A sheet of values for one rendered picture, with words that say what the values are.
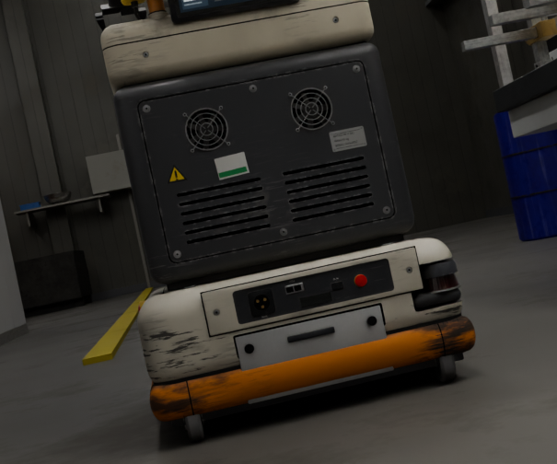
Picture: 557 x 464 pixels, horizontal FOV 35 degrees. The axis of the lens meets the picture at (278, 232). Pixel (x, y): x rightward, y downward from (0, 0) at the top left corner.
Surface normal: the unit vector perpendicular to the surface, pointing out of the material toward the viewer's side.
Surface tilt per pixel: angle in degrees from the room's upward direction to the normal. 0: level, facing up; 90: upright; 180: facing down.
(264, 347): 90
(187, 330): 90
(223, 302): 90
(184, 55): 90
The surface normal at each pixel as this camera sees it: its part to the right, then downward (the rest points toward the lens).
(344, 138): 0.12, -0.04
